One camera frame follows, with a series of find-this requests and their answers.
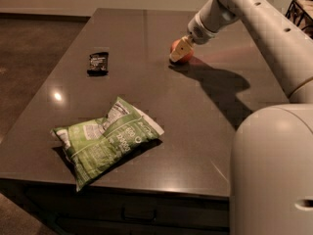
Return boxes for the small black snack packet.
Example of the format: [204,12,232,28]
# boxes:
[87,52,109,76]

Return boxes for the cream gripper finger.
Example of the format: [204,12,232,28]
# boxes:
[169,34,196,64]

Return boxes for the green jalapeno chip bag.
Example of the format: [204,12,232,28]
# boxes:
[52,97,164,192]

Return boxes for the dark drawer handle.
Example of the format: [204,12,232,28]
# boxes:
[121,208,157,222]

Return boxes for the black wire basket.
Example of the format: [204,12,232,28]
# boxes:
[286,0,313,39]

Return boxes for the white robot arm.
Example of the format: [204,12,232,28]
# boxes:
[170,0,313,235]

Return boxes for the red apple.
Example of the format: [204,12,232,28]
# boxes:
[169,38,196,65]

